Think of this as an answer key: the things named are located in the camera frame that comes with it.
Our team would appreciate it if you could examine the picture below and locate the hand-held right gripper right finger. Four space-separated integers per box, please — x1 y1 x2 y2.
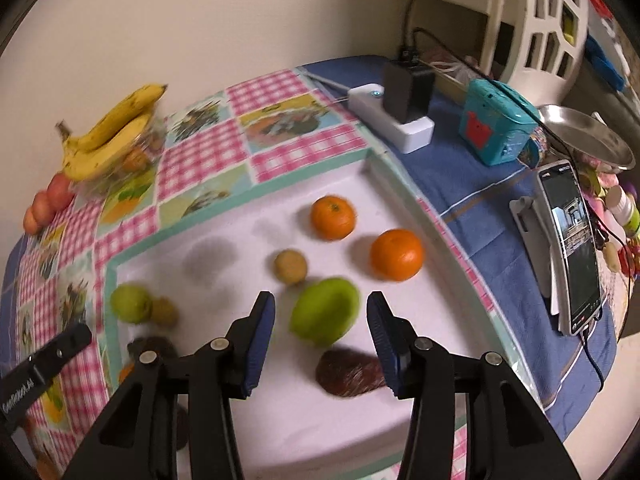
366 291 576 480

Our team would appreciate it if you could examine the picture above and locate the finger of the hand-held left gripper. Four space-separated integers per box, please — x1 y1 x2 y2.
30 324 94 382

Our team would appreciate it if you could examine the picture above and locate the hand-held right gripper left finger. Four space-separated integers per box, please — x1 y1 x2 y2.
62 290 277 480

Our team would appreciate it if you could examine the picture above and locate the large brown date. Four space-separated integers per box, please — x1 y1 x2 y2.
315 349 390 400

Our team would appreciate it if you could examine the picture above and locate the white tray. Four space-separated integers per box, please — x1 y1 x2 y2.
102 152 538 476

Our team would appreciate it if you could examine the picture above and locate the large green mango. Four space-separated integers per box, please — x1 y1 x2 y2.
289 277 362 348

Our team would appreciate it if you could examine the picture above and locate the small pointed green mango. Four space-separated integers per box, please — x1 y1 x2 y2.
110 284 153 323

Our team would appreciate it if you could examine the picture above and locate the orange tangerine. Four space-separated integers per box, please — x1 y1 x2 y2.
370 229 425 282
310 195 357 241

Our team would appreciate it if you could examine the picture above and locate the small brown date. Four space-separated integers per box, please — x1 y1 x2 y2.
172 405 190 451
127 336 178 361

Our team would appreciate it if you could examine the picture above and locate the white phone stand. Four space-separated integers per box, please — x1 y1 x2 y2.
509 197 568 331

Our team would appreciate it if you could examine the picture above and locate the pink checked tablecloth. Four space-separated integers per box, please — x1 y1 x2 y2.
0 69 501 480

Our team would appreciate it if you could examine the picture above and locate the orange fruit in container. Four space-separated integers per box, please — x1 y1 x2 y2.
122 150 151 173

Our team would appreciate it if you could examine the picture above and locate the smartphone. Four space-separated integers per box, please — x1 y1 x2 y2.
537 159 603 337

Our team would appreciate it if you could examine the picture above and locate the yellow banana bunch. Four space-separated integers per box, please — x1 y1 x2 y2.
55 83 168 182

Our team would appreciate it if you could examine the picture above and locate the clear plastic container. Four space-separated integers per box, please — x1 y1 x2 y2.
75 120 168 196

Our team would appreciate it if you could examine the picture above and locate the white power box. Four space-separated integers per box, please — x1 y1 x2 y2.
347 83 435 155

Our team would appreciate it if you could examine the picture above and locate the colourful round tin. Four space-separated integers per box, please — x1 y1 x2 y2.
520 130 551 168

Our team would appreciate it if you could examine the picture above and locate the teal toy box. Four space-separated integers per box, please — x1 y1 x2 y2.
459 78 540 167

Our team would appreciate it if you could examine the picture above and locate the pile of colourful toys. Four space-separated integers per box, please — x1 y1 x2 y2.
580 157 640 283

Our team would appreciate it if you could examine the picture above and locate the black power adapter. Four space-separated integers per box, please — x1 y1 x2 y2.
382 59 437 123

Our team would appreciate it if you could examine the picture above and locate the white green bottle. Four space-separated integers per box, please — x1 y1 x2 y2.
607 185 640 233

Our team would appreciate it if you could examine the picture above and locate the clear plastic bag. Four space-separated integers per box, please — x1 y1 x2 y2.
430 45 481 86

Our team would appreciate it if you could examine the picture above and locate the beige board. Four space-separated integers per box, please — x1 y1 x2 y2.
415 0 508 83

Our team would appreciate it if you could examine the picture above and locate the blue plastic toy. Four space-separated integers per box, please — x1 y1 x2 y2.
585 35 628 93

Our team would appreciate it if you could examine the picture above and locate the white laundry basket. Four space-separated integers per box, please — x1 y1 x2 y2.
492 0 591 106

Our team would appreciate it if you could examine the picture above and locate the grey cable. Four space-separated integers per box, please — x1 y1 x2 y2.
302 71 351 103

